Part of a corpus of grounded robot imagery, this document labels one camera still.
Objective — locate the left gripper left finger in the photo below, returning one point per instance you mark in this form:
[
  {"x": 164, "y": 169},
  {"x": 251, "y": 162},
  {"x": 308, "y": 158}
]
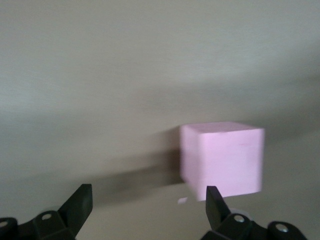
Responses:
[{"x": 77, "y": 207}]

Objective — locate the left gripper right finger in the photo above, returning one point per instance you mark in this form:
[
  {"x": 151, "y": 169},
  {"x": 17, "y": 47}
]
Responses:
[{"x": 215, "y": 207}]

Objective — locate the pink foam cube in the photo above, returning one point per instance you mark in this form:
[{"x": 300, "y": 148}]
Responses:
[{"x": 225, "y": 160}]

